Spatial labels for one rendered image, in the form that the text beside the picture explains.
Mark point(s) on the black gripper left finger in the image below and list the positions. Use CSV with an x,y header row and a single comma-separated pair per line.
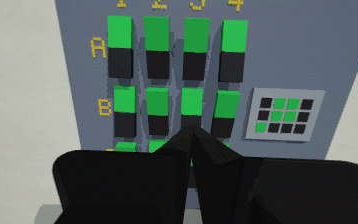
x,y
129,178

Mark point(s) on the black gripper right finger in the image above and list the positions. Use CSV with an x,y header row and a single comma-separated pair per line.
x,y
226,181

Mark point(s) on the grey switch panel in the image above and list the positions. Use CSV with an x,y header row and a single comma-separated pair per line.
x,y
267,78

